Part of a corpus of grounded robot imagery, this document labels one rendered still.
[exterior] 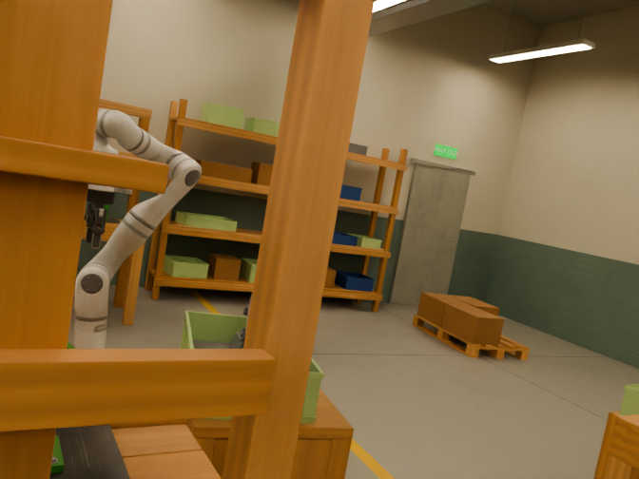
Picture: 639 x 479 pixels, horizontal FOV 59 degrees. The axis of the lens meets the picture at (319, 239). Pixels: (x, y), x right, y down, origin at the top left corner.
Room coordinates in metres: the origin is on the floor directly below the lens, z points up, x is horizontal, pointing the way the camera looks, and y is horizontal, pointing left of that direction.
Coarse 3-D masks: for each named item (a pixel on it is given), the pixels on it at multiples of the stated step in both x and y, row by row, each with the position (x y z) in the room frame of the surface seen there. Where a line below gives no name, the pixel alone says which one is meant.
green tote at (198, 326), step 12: (192, 312) 2.20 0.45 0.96; (192, 324) 2.21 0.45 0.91; (204, 324) 2.22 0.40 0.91; (216, 324) 2.23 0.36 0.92; (228, 324) 2.25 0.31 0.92; (240, 324) 2.26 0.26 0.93; (192, 336) 2.21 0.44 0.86; (204, 336) 2.22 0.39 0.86; (216, 336) 2.23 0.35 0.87; (228, 336) 2.25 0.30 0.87; (180, 348) 2.17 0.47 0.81; (192, 348) 1.76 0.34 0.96; (312, 360) 1.85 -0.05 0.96; (312, 372) 1.73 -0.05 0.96; (312, 384) 1.73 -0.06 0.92; (312, 396) 1.73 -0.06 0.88; (312, 408) 1.73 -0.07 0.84; (300, 420) 1.72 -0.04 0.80; (312, 420) 1.73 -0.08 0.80
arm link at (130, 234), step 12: (132, 216) 1.64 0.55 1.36; (120, 228) 1.64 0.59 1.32; (132, 228) 1.63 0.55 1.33; (144, 228) 1.64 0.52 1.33; (108, 240) 1.67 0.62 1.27; (120, 240) 1.64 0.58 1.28; (132, 240) 1.64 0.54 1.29; (144, 240) 1.67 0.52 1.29; (108, 252) 1.66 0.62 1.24; (120, 252) 1.66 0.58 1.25; (132, 252) 1.68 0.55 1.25; (108, 264) 1.68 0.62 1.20; (120, 264) 1.69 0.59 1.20
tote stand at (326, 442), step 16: (320, 400) 1.94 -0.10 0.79; (320, 416) 1.80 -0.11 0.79; (336, 416) 1.82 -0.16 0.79; (192, 432) 1.57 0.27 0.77; (208, 432) 1.59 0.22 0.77; (224, 432) 1.61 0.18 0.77; (304, 432) 1.70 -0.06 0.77; (320, 432) 1.71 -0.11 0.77; (336, 432) 1.73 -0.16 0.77; (352, 432) 1.75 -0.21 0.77; (208, 448) 1.59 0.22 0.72; (224, 448) 1.61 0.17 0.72; (304, 448) 1.70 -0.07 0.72; (320, 448) 1.72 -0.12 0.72; (336, 448) 1.74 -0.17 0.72; (304, 464) 1.70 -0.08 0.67; (320, 464) 1.72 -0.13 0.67; (336, 464) 1.74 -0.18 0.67
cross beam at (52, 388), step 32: (0, 352) 0.67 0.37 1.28; (32, 352) 0.69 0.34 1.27; (64, 352) 0.71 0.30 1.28; (96, 352) 0.73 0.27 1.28; (128, 352) 0.75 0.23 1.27; (160, 352) 0.77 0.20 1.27; (192, 352) 0.80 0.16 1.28; (224, 352) 0.82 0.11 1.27; (256, 352) 0.85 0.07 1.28; (0, 384) 0.65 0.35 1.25; (32, 384) 0.66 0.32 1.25; (64, 384) 0.68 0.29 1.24; (96, 384) 0.70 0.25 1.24; (128, 384) 0.72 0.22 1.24; (160, 384) 0.74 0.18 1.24; (192, 384) 0.77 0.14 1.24; (224, 384) 0.79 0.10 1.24; (256, 384) 0.82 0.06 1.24; (0, 416) 0.65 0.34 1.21; (32, 416) 0.67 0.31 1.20; (64, 416) 0.69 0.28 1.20; (96, 416) 0.71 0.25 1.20; (128, 416) 0.73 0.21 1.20; (160, 416) 0.75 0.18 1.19; (192, 416) 0.77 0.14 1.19; (224, 416) 0.80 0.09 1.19
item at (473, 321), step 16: (432, 304) 6.73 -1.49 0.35; (448, 304) 6.41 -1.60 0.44; (464, 304) 6.60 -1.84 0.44; (480, 304) 6.80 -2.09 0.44; (416, 320) 6.93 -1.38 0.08; (432, 320) 6.66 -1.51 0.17; (448, 320) 6.36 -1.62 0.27; (464, 320) 6.12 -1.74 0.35; (480, 320) 5.96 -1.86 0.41; (496, 320) 6.06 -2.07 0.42; (448, 336) 6.45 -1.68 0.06; (464, 336) 6.07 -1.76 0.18; (480, 336) 5.98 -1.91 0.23; (496, 336) 6.08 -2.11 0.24; (464, 352) 6.02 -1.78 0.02; (496, 352) 6.06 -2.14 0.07; (512, 352) 6.40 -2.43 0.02; (528, 352) 6.22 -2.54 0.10
